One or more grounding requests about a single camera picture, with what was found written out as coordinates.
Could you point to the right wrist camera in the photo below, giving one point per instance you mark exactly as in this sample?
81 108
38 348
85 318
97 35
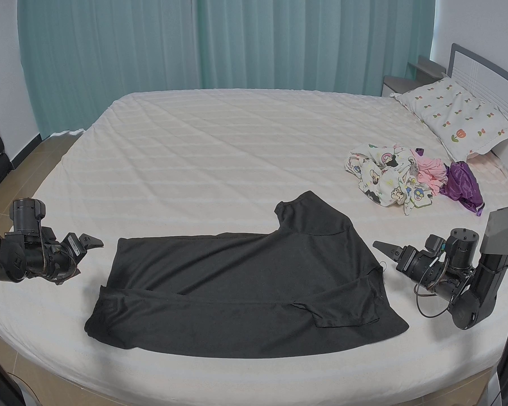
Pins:
434 243

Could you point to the pink garment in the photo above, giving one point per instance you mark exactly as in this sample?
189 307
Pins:
429 171

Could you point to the white printed pillow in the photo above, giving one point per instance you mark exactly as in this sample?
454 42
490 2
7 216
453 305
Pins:
457 112

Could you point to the grey bedside table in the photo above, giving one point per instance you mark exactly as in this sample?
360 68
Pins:
400 85

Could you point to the blue-green curtain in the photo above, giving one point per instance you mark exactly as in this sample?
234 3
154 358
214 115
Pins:
110 49
313 28

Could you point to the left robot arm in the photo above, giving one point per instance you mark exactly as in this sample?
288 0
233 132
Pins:
17 256

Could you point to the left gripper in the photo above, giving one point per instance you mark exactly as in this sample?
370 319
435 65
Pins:
63 256

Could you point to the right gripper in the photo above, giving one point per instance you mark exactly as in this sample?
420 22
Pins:
419 267

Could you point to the white printed garment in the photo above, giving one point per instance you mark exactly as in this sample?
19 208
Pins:
385 180

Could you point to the bed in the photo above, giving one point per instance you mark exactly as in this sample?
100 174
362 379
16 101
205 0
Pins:
237 150

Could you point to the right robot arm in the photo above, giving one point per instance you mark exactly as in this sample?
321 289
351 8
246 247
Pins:
487 286

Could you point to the black T-shirt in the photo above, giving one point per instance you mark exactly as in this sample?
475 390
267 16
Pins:
237 294

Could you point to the purple garment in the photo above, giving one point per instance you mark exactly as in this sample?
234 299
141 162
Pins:
461 184

